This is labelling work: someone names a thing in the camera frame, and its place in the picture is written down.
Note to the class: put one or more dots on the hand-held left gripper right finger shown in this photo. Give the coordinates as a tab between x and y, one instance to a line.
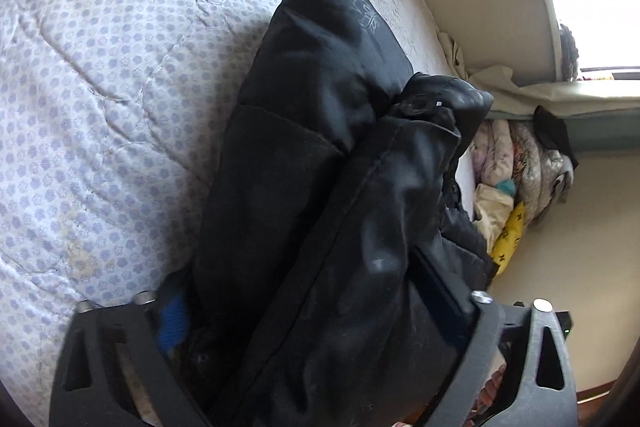
445	302

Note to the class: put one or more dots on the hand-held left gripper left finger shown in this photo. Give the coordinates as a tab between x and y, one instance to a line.
172	322

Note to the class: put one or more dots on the black jacket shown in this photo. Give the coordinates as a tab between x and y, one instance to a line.
325	207

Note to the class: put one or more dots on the grey beige striped blanket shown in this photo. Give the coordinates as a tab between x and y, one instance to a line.
547	182

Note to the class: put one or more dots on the colourful floral blanket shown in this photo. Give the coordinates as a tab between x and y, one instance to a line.
502	147

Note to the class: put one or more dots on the small black cloth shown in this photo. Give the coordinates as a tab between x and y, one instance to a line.
552	132

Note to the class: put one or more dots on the beige bed sheet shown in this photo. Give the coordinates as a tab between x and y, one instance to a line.
495	79

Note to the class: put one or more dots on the white patterned bed quilt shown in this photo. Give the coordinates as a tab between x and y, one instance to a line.
100	82

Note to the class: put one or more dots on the dark windowsill object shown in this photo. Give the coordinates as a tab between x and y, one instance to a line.
569	54

